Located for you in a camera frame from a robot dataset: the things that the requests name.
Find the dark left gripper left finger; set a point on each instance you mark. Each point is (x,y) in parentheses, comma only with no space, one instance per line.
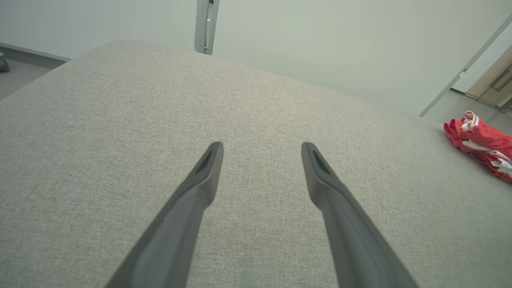
(168,248)

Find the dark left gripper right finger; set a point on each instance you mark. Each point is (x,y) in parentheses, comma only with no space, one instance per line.
(356,248)

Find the red shorts with white stripes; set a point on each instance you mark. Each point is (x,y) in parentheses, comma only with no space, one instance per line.
(494,166)

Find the red white basketball jersey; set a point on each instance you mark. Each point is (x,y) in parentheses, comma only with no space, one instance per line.
(484,136)

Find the grey fabric sofa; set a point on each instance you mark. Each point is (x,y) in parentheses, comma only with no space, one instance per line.
(260,112)

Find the beige wooden door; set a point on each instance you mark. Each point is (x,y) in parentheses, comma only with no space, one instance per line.
(482,86)

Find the grey slanted door frame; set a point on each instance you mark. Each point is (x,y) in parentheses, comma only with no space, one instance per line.
(448,86)

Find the grey metal post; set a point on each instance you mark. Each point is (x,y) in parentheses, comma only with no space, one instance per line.
(202,24)

